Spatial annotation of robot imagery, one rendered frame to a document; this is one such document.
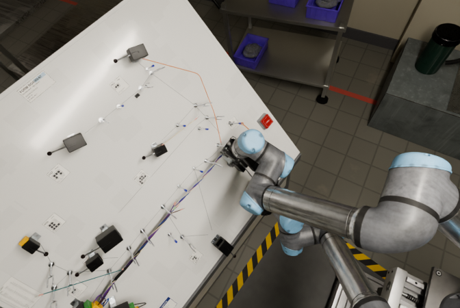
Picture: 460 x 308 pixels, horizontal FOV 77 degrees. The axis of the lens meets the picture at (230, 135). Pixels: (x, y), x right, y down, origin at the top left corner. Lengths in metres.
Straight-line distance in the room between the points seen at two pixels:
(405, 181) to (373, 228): 0.12
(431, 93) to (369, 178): 0.75
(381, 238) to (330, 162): 1.84
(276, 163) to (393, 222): 0.37
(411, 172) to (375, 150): 1.92
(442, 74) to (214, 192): 1.94
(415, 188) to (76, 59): 1.03
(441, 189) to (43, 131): 1.10
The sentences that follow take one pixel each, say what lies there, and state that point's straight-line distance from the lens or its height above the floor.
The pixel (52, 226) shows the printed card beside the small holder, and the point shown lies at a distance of 1.17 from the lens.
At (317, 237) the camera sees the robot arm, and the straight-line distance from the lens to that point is 1.10.
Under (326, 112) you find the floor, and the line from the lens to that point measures 2.74.
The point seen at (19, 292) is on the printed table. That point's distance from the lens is 1.25.
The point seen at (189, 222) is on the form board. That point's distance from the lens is 1.27.
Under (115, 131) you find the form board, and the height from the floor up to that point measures 1.40.
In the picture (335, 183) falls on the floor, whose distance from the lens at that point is 2.45.
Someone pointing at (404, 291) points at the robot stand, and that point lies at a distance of 1.26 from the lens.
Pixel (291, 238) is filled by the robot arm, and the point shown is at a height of 1.20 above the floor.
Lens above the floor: 2.25
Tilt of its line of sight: 60 degrees down
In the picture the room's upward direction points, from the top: 13 degrees counter-clockwise
